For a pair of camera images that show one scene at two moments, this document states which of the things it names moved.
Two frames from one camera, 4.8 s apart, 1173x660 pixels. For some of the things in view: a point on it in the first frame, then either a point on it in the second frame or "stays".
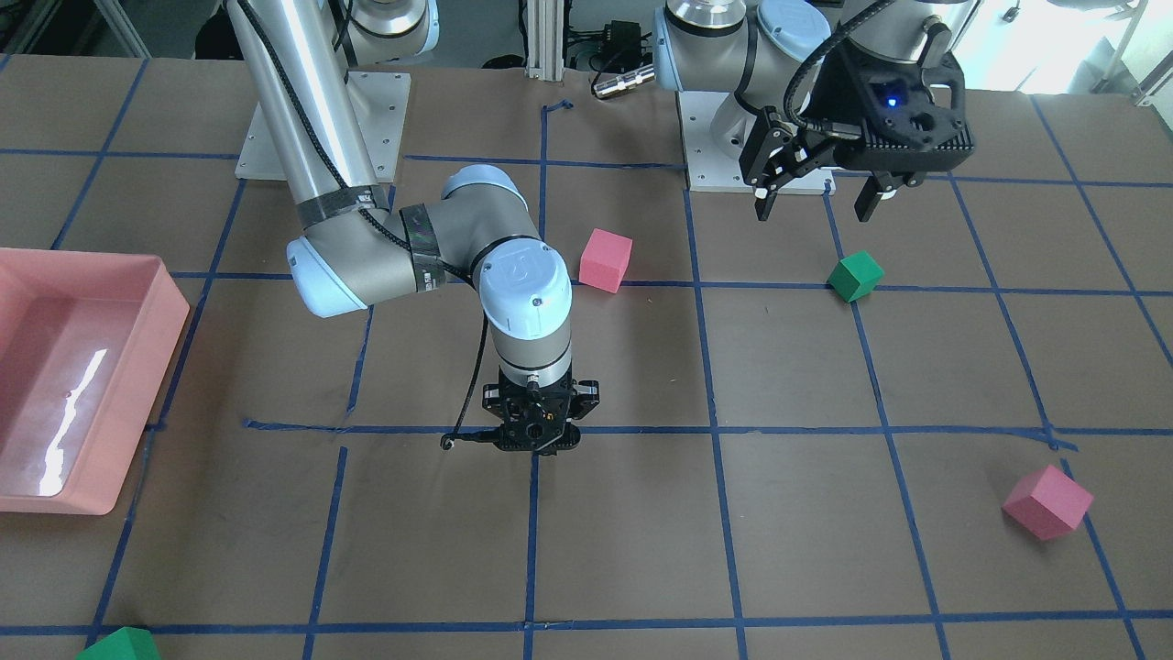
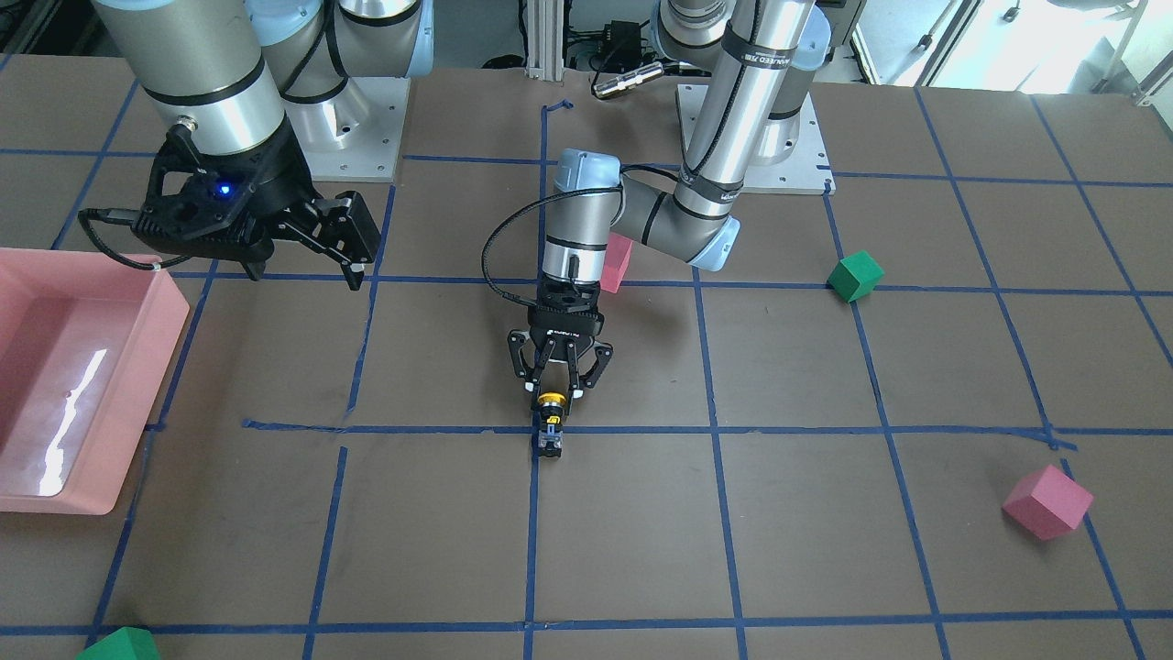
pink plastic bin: x=88 y=344 stays
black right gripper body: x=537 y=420 -> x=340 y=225
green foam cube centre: x=854 y=277 stays
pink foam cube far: x=1046 y=503 stays
